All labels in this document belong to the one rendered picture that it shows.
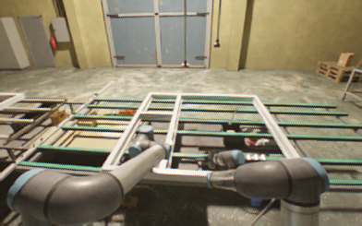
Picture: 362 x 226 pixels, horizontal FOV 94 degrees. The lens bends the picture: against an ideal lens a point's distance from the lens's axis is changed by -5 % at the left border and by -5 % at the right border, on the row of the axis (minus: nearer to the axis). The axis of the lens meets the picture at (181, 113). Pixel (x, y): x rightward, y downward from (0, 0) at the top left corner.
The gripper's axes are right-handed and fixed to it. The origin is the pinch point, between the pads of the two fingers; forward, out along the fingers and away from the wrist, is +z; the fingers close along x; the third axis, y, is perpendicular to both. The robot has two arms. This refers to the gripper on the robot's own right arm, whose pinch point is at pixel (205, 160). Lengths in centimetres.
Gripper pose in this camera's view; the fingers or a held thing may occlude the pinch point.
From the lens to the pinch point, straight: 142.0
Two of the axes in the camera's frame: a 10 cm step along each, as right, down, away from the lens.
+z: -5.5, 2.6, 7.9
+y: -8.3, -2.4, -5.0
